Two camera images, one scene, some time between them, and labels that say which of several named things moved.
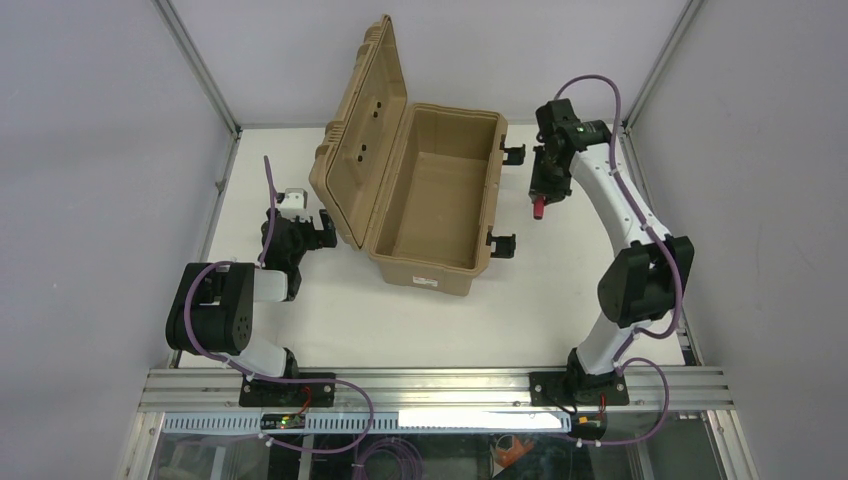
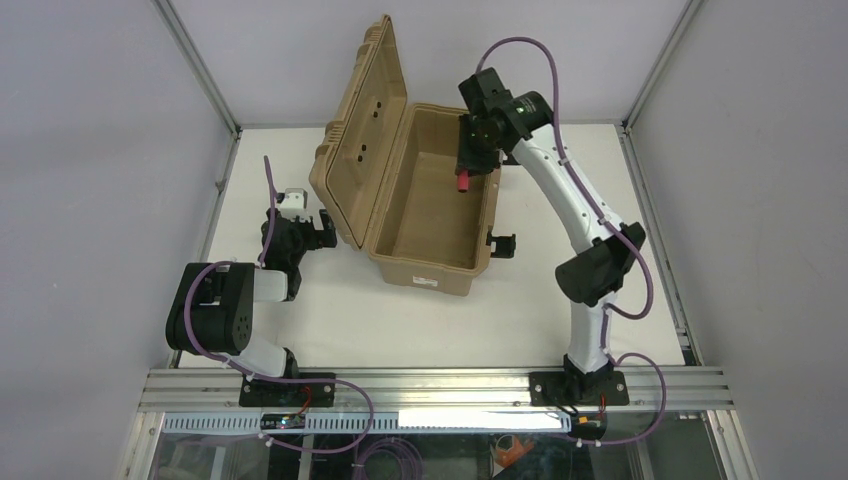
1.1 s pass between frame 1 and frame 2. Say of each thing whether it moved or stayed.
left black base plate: stayed
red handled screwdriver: moved
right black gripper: moved
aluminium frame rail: stayed
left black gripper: stayed
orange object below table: stayed
